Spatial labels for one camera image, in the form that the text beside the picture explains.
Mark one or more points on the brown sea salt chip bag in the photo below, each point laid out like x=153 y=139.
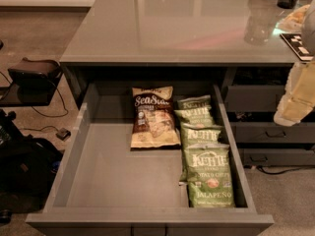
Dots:
x=154 y=124

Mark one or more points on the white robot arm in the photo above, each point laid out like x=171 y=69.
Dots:
x=299 y=97

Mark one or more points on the rear green chip bag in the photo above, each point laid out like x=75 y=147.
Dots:
x=195 y=111

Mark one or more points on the middle green chip bag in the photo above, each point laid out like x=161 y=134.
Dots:
x=191 y=135

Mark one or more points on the front green jalapeno chip bag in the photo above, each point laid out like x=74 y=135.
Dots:
x=209 y=176

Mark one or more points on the grey upper side drawer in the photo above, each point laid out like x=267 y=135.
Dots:
x=253 y=98

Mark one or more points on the grey middle side drawer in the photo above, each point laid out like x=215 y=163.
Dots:
x=271 y=133

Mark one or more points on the open grey top drawer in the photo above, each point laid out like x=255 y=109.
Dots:
x=104 y=188

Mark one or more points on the grey lower side drawer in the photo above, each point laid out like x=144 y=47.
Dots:
x=277 y=156

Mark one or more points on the grey glossy counter cabinet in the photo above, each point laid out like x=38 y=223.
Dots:
x=195 y=46

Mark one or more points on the small black power adapter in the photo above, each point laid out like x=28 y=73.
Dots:
x=63 y=134

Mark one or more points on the black device on side shelf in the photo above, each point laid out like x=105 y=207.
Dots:
x=35 y=74

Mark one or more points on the black backpack on floor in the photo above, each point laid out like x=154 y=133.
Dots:
x=29 y=166

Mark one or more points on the black white fiducial marker board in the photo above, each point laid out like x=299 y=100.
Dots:
x=294 y=42

